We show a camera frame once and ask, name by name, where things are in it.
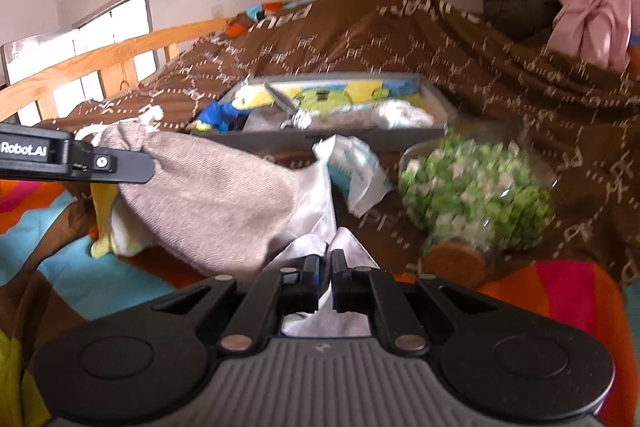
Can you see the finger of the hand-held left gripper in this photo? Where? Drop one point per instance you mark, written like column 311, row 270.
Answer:
column 120, row 164

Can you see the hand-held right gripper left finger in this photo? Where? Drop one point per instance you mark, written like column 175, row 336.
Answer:
column 250, row 307

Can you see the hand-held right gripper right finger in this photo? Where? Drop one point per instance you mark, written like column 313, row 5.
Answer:
column 390, row 307

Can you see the yellow white sock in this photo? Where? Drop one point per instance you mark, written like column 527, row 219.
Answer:
column 250, row 98
column 107, row 222

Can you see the white face mask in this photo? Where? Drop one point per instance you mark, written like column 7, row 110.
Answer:
column 317, row 227

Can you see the blue and yellow plush toy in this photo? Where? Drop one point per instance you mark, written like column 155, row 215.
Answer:
column 220, row 117

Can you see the white teal tissue pack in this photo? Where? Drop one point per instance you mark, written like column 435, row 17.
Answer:
column 357, row 172

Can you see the grey shallow box tray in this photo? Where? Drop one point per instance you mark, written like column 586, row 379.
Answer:
column 325, row 137

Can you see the white knitted cloth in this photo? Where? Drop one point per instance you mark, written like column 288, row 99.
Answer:
column 402, row 114

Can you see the glass jar of green stars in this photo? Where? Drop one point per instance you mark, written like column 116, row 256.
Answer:
column 475, row 197

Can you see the window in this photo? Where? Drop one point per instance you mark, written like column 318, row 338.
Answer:
column 110, row 19

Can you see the brown patterned striped quilt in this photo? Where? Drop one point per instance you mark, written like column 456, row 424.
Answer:
column 500, row 67

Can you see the pink garment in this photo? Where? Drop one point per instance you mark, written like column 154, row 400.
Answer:
column 595, row 2

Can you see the long wooden bed rail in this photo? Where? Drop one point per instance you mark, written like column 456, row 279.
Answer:
column 100, row 57

